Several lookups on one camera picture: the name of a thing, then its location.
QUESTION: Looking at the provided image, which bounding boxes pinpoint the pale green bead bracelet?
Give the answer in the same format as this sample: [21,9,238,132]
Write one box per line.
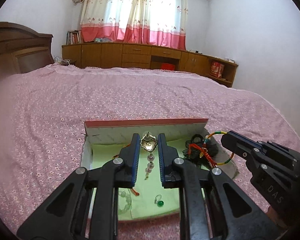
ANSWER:
[117,190,133,215]

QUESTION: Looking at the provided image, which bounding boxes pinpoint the multicolour cord bracelet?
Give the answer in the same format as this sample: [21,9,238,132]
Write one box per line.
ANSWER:
[188,130,235,168]

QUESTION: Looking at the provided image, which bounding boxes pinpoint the black bow hair claw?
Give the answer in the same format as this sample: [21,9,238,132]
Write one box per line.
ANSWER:
[183,134,218,170]

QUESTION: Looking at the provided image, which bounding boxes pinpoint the red cardboard box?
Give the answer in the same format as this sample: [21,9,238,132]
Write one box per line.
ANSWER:
[80,117,240,222]

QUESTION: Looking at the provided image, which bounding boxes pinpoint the green bead earring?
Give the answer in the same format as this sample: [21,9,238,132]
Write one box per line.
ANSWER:
[154,194,164,207]

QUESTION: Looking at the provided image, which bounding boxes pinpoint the red braided cord bracelet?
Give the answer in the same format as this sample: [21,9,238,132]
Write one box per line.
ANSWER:
[112,143,140,197]

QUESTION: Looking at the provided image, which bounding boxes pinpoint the red gift box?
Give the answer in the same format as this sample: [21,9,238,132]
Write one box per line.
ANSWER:
[210,61,224,78]

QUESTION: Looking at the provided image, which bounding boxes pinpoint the gold ornament earring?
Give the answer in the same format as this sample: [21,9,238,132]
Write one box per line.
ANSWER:
[140,131,158,180]

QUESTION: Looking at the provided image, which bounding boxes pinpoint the pink floral bedspread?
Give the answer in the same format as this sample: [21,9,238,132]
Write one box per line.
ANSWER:
[0,64,300,233]

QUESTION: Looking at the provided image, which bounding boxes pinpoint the red item in cabinet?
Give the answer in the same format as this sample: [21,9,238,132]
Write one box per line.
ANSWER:
[160,63,175,71]

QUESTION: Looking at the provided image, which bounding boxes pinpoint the long wooden cabinet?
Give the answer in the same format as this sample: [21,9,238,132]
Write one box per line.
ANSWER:
[62,42,238,88]

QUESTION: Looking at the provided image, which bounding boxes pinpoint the pink white curtains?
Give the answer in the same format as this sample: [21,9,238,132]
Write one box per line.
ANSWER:
[80,0,188,50]

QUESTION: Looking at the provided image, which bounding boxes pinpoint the books on shelf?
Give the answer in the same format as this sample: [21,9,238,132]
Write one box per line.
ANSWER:
[66,30,83,45]

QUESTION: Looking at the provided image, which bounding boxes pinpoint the dark wooden headboard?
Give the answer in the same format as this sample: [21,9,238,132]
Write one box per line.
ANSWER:
[0,22,54,80]

